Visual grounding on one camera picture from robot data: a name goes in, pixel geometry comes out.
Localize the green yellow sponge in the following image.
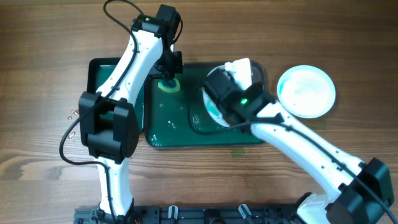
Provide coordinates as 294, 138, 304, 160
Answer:
158, 78, 180, 93

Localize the white plate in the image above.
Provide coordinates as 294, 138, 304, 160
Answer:
276, 65, 336, 119
202, 64, 267, 127

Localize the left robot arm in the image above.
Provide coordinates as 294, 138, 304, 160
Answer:
79, 4, 183, 223

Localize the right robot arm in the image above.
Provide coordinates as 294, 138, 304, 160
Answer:
204, 71, 397, 223

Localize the large dark green tray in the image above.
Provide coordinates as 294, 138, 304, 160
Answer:
144, 62, 263, 150

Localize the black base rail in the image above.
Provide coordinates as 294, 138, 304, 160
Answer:
73, 203, 312, 224

